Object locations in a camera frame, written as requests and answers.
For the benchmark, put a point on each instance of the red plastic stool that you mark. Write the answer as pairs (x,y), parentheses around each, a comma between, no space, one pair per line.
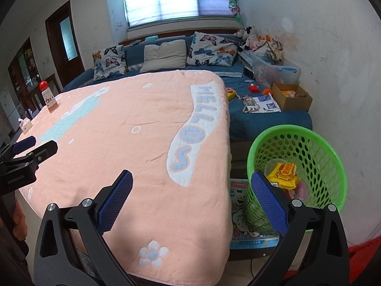
(366,262)

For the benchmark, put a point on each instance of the yellow snack wrapper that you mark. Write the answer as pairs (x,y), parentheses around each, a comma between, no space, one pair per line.
(284,172)

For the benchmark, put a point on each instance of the blue and white paper sheet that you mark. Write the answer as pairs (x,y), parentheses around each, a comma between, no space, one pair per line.
(266,104)

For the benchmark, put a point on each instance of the white fridge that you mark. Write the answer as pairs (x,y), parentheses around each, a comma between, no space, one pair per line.
(7,104)

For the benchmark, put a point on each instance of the person's grey checked pants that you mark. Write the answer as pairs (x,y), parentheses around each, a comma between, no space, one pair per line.
(86,262)

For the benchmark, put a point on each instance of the orange fox plush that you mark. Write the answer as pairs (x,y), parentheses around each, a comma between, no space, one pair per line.
(263,40)

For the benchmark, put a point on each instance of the small orange toy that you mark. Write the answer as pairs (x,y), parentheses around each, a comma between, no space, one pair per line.
(267,91)

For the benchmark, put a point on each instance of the blue sofa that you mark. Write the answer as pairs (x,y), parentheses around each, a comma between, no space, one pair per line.
(262,125)

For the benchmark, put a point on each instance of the person's left hand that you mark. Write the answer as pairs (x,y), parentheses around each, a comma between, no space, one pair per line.
(19,217)

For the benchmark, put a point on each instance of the small red toy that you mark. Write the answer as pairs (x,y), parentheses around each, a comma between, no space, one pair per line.
(253,88)

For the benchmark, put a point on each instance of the clear plastic storage box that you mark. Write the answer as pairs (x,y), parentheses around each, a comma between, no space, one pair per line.
(273,71)

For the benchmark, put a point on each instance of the pink tissue box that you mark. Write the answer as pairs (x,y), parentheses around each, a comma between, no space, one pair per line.
(25,125)

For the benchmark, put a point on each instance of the white bottle red round cap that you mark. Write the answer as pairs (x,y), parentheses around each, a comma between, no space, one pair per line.
(49,101)

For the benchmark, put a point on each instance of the teal cloth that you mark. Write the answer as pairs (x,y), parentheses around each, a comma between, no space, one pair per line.
(150,38)

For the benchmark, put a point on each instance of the dark wooden display cabinet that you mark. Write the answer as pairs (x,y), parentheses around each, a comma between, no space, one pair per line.
(23,65)

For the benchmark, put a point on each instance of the yellow and pink toy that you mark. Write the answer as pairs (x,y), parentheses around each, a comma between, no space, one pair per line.
(230,93)

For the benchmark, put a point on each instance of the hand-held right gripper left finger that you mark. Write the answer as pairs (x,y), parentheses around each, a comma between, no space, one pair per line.
(114,205)

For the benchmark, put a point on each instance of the black and white cow plush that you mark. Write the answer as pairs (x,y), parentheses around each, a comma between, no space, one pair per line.
(248,37)

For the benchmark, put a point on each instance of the dark wooden door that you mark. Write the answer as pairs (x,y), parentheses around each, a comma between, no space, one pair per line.
(64,41)

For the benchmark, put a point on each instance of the cartoon printed box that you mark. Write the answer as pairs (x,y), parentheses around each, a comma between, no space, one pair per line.
(238,214)

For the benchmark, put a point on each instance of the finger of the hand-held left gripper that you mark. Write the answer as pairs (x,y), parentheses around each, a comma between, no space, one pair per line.
(41,152)
(25,143)

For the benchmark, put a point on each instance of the butterfly print pillow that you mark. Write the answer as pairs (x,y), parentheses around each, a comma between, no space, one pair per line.
(212,49)
(108,61)

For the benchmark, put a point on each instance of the beige pillow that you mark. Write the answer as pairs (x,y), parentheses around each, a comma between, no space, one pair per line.
(165,55)

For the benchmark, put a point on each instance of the brown cardboard box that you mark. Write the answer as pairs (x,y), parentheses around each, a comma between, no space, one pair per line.
(291,101)

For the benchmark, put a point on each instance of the beige patterned cloth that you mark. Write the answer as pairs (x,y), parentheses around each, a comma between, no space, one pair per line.
(275,50)

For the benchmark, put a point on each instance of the green plastic basket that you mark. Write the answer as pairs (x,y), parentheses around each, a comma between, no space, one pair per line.
(327,152)

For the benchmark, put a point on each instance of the clear jelly cup yellow lid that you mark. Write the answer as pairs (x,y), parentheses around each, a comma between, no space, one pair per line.
(272,164)

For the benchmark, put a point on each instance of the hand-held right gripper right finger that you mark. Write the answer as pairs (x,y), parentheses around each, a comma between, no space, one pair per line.
(268,205)

